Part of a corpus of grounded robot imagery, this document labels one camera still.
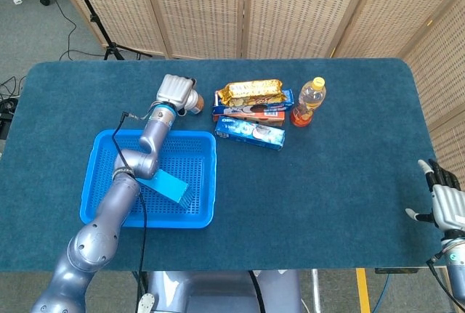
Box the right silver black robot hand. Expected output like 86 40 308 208
405 158 465 236

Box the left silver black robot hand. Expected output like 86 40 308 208
155 73 198 116

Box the transparent jar with white lid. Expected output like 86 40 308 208
177 87 205 117

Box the gold snack packet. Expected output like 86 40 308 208
215 79 284 107

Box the blue chocolate cereal box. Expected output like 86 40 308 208
136 169 190 208

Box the blue box with barcode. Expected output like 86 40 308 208
214 116 286 152

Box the orange brown biscuit box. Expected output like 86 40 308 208
212 110 286 127

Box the blue box with large cookie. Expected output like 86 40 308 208
211 89 295 117

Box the black tripod stand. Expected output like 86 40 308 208
63 0 154 61

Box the blue perforated plastic basket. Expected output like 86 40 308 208
79 129 218 229

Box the orange drink bottle yellow cap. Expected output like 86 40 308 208
290 76 327 128

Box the teal table mat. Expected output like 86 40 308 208
0 57 447 273

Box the wicker folding screen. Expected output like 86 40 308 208
50 0 465 192

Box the metal table leg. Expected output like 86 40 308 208
311 269 323 313

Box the silver robot torso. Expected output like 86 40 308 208
147 270 304 313

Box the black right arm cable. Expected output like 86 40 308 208
425 251 465 313

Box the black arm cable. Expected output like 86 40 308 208
110 110 154 313
425 251 465 313

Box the blue floor cable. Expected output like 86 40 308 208
371 275 392 313

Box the black floor cable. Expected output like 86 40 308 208
49 0 107 62

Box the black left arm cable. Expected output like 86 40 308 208
110 110 154 313

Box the black floor equipment with cables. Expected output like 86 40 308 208
0 76 27 140

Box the black torso cable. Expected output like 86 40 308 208
248 271 264 313

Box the white torso bracket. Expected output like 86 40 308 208
135 293 155 313

